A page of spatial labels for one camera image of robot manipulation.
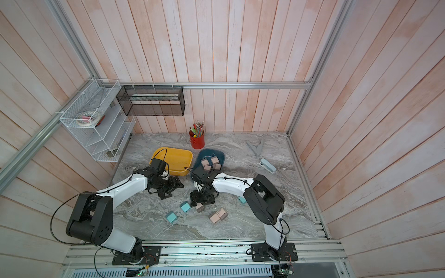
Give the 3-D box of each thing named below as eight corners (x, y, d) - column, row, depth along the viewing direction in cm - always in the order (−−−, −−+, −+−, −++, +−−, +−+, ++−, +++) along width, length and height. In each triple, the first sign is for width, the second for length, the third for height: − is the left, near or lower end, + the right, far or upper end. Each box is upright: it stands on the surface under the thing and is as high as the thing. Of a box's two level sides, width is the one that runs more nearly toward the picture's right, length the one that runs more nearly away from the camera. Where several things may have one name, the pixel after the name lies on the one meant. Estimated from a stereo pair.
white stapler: (258, 164, 106) (259, 160, 103) (261, 161, 107) (263, 157, 104) (272, 174, 101) (274, 171, 98) (275, 171, 103) (277, 167, 100)
